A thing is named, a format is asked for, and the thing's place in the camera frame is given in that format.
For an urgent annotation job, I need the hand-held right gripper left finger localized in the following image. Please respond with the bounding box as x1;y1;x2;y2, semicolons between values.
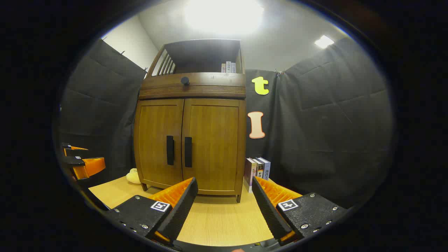
105;177;199;245

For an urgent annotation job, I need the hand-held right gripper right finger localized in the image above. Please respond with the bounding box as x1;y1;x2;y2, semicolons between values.
251;176;349;245

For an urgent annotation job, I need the wooden shoe cabinet door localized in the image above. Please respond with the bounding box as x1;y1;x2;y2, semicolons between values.
134;99;185;189
181;99;246;196

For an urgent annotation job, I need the wooden double-door shoe cabinet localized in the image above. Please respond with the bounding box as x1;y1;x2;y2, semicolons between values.
134;38;247;203

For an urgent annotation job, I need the brown spine book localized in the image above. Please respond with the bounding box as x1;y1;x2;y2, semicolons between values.
254;158;265;179

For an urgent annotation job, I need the yellow plush toy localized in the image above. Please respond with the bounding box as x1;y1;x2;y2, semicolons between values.
126;168;141;184

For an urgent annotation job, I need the black backdrop cloth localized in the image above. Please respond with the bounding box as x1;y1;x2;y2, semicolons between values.
58;37;394;209

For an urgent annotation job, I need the small ceiling light panel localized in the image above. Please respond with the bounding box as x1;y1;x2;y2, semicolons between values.
314;35;335;49

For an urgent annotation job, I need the large ceiling light panel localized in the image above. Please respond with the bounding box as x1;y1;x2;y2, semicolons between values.
184;0;265;35

